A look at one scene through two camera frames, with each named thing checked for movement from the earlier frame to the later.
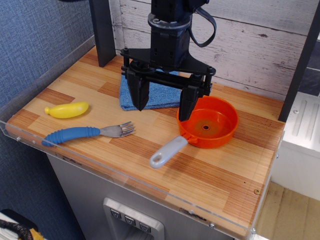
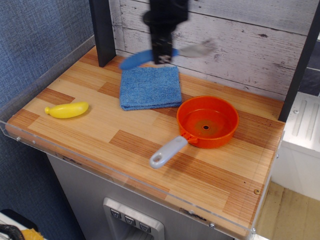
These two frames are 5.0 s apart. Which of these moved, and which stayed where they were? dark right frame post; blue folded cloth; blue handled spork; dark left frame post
Moved: blue handled spork
Stayed: dark left frame post; blue folded cloth; dark right frame post
